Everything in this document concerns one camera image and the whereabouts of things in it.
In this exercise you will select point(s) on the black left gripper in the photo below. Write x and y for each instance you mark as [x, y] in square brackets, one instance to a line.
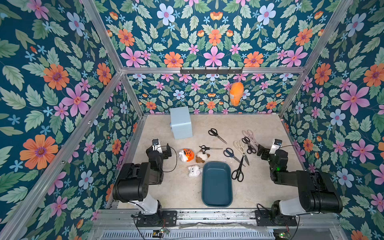
[163, 151]

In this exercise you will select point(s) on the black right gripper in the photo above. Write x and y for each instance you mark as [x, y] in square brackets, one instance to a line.
[267, 153]

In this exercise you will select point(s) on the pink transparent scissors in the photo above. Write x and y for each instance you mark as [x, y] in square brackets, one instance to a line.
[250, 135]

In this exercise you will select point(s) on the cream kitchen shears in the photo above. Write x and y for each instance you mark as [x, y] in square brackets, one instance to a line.
[240, 146]

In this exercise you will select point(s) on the large black scissors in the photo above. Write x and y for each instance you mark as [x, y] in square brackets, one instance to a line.
[238, 174]

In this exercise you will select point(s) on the blue handled scissors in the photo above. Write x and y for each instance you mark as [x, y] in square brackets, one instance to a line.
[228, 152]

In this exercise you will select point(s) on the small black thin scissors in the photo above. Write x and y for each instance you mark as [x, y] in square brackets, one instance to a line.
[205, 148]

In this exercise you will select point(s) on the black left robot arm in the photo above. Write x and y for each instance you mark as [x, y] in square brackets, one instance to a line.
[133, 181]

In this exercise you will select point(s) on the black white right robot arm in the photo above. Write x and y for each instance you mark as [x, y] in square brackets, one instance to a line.
[316, 192]

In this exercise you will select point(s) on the light blue box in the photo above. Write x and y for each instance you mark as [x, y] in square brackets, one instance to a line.
[181, 124]

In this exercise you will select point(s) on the dark teal storage tray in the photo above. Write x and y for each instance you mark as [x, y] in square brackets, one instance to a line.
[217, 189]

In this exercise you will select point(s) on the orange tiger plush toy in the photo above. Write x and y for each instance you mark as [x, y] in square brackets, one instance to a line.
[186, 155]

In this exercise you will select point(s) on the white plush toy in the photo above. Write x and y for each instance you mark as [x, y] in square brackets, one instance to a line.
[194, 171]

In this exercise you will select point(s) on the brown dog plush toy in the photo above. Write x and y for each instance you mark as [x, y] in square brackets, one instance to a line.
[202, 157]

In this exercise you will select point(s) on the orange hanging plush toy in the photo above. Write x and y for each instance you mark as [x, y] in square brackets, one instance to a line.
[236, 93]

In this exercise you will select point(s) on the white ventilation grille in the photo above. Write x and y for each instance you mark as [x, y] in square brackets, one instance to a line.
[193, 234]

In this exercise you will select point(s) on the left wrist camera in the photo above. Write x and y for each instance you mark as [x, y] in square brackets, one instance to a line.
[156, 146]

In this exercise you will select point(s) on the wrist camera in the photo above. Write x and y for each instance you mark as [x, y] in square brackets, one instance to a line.
[156, 146]
[276, 145]

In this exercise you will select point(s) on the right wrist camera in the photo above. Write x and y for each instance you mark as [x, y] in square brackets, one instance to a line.
[276, 145]

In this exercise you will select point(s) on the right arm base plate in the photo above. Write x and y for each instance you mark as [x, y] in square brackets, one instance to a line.
[264, 219]

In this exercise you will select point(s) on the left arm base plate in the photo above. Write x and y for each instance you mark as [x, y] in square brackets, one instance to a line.
[160, 219]

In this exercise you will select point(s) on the black wall hook rail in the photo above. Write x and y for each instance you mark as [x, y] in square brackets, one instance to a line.
[214, 71]

